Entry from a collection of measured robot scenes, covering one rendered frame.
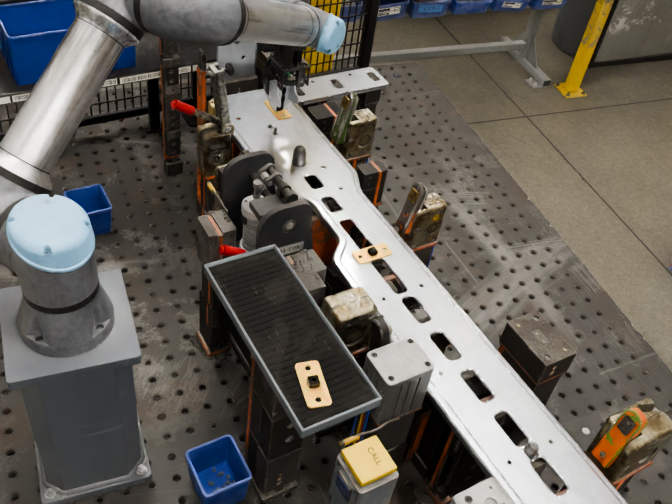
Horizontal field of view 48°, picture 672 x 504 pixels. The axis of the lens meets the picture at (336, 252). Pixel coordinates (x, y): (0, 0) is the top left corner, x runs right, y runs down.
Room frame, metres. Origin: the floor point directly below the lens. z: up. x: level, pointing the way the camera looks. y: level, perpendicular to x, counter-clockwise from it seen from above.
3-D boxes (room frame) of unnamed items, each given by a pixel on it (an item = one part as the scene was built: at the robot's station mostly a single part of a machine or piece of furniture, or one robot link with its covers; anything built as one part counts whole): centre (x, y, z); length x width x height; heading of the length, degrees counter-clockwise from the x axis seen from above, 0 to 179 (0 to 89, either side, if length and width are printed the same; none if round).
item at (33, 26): (1.69, 0.76, 1.10); 0.30 x 0.17 x 0.13; 127
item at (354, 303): (0.96, -0.05, 0.89); 0.13 x 0.11 x 0.38; 126
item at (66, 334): (0.79, 0.42, 1.15); 0.15 x 0.15 x 0.10
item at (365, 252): (1.19, -0.08, 1.01); 0.08 x 0.04 x 0.01; 126
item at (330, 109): (1.73, 0.09, 0.84); 0.11 x 0.10 x 0.28; 126
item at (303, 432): (0.80, 0.06, 1.16); 0.37 x 0.14 x 0.02; 36
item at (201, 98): (1.55, 0.38, 0.95); 0.03 x 0.01 x 0.50; 36
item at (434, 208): (1.34, -0.18, 0.87); 0.12 x 0.09 x 0.35; 126
